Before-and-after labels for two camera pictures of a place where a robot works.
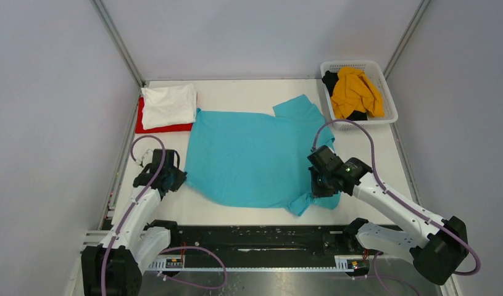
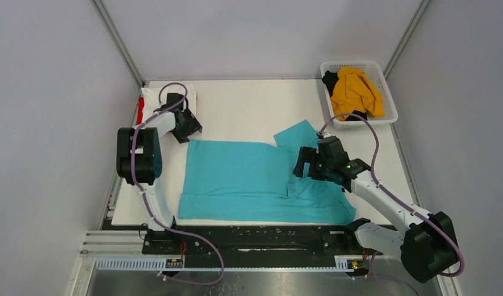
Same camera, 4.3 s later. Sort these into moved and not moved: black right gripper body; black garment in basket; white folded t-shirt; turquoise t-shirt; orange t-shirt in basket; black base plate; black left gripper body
Moved: black right gripper body; black left gripper body; turquoise t-shirt
Not moved: white folded t-shirt; black base plate; black garment in basket; orange t-shirt in basket
